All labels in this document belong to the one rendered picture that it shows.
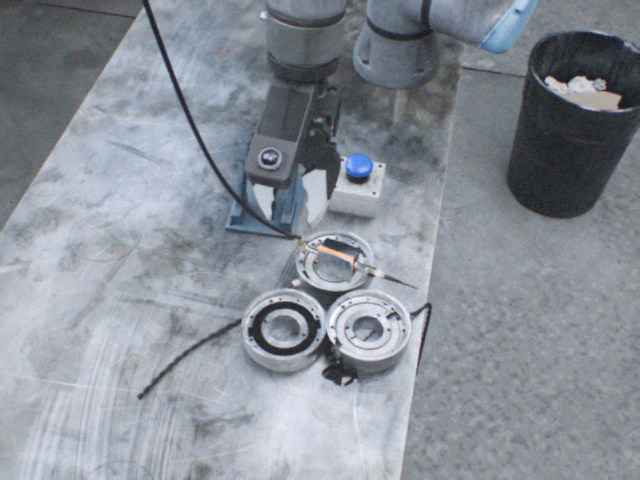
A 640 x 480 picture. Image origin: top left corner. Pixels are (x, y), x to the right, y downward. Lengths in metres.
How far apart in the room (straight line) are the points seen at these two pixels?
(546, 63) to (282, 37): 1.56
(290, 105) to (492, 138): 1.79
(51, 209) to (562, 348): 1.32
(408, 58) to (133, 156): 0.47
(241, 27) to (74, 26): 1.56
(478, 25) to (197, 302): 0.58
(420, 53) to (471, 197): 1.03
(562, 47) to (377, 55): 1.00
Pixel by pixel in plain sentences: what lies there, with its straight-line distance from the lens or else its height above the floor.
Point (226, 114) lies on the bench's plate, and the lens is 1.28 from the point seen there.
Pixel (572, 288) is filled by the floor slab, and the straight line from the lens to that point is 2.17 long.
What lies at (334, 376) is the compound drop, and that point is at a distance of 0.96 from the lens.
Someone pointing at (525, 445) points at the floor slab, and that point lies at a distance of 1.88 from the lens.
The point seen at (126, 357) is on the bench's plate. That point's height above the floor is 0.80.
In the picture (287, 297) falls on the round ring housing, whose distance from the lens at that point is 1.00.
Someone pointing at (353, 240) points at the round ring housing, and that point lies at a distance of 1.06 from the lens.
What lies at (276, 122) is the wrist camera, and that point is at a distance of 0.75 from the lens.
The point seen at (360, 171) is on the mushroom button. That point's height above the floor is 0.87.
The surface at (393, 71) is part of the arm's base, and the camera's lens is 1.33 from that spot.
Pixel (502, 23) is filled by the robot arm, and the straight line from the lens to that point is 1.20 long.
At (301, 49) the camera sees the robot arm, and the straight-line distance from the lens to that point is 0.74.
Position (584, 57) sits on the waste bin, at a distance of 2.31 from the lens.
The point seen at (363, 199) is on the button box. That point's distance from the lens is 1.10.
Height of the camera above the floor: 1.64
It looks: 50 degrees down
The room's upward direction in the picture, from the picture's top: 3 degrees clockwise
